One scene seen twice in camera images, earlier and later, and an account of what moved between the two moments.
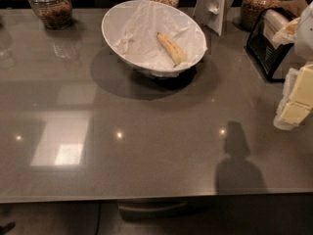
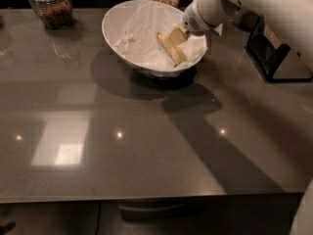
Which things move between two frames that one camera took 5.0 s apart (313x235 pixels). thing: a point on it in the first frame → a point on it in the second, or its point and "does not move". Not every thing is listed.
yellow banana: [177, 56] does not move
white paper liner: [130, 30] does not move
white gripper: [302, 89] → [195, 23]
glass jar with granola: [53, 4] does not move
